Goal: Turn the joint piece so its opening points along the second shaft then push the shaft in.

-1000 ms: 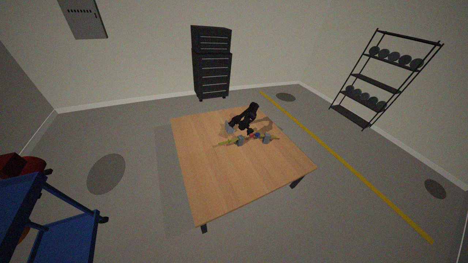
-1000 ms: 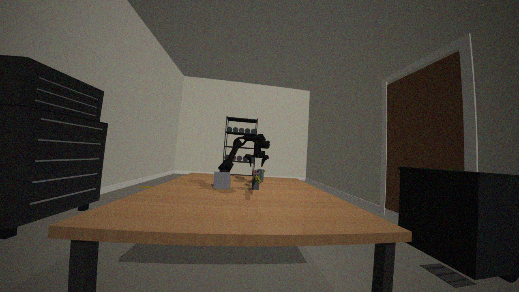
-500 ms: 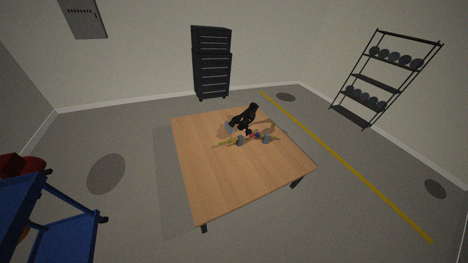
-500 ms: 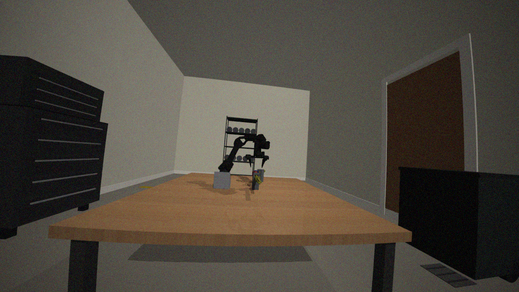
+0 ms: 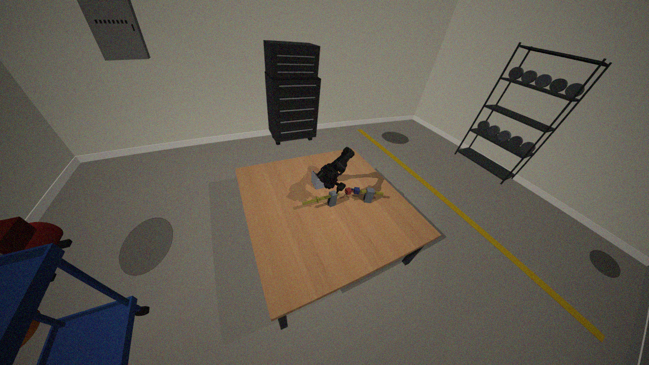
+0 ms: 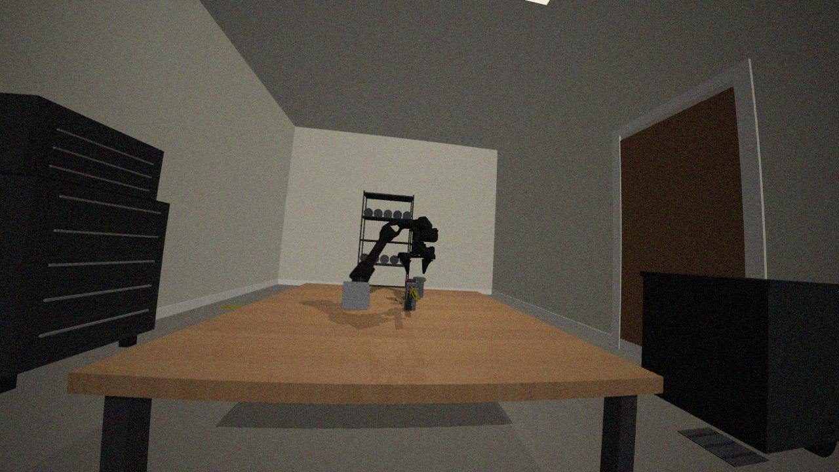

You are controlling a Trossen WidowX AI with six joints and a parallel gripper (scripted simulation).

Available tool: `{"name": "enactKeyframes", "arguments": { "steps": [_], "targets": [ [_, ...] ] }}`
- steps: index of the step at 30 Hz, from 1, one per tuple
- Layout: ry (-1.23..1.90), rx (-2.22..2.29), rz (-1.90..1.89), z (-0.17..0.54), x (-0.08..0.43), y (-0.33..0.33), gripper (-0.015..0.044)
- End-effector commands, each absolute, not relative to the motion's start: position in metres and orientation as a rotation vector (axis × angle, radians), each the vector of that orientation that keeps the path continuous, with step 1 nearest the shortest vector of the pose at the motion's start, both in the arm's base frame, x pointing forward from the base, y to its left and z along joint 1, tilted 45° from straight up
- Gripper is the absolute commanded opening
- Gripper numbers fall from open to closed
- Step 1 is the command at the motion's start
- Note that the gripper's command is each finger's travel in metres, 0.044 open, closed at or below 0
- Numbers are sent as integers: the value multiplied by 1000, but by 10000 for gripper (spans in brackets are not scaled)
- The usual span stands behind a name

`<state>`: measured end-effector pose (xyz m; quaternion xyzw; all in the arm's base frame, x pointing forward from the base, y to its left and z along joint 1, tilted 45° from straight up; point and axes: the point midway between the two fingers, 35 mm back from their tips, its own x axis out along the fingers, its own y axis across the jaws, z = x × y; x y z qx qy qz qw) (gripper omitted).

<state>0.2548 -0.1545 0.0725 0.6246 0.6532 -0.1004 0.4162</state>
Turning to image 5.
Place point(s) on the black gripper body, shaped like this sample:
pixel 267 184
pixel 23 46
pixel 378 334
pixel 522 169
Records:
pixel 340 186

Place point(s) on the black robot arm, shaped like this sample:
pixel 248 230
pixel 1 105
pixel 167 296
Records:
pixel 331 169

